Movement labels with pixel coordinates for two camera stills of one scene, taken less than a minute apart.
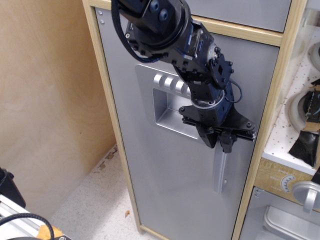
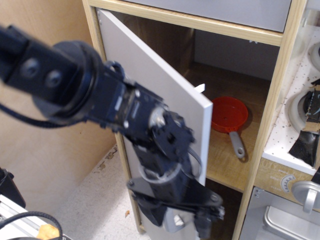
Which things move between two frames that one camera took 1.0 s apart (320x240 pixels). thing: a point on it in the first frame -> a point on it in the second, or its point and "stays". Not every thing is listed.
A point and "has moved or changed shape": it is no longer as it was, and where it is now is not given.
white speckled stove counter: [290, 121] stays
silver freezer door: [268, 14] stays
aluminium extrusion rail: [19, 227] stays
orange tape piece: [44, 232] stays
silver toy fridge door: [181, 189] has moved or changed shape
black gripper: [222, 116] -> [168, 179]
